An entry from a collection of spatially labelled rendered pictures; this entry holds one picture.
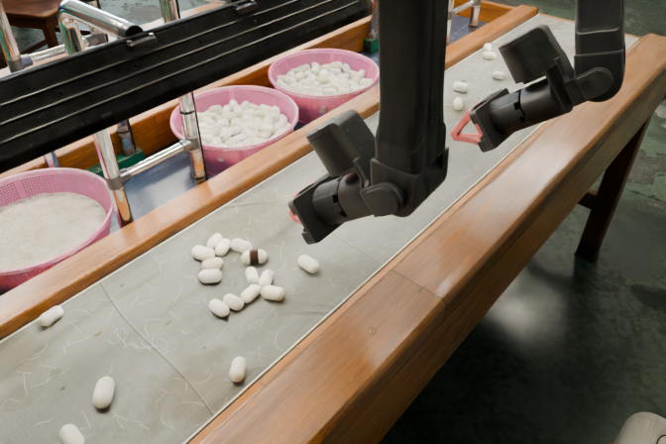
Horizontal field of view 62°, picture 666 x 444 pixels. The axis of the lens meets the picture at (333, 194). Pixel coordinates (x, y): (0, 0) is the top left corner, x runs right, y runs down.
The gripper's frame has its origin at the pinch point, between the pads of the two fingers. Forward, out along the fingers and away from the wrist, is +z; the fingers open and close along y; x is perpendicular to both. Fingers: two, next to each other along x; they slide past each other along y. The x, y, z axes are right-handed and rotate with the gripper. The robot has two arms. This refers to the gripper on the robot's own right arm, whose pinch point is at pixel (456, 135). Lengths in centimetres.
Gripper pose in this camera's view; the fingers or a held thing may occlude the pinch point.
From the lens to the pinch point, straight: 95.1
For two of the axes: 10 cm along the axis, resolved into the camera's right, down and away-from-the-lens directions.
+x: 4.9, 8.6, 1.3
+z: -5.8, 2.1, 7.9
